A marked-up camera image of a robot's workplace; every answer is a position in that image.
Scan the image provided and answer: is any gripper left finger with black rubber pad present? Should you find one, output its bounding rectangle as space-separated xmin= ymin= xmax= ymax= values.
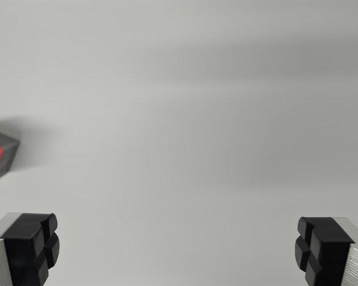
xmin=0 ymin=212 xmax=61 ymax=286

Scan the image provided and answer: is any gripper right finger with black rubber pad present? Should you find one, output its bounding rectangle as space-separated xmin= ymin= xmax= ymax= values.
xmin=294 ymin=216 xmax=358 ymax=286

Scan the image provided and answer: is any grey rubber toy cube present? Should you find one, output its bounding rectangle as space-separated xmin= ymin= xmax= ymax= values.
xmin=0 ymin=128 xmax=21 ymax=182

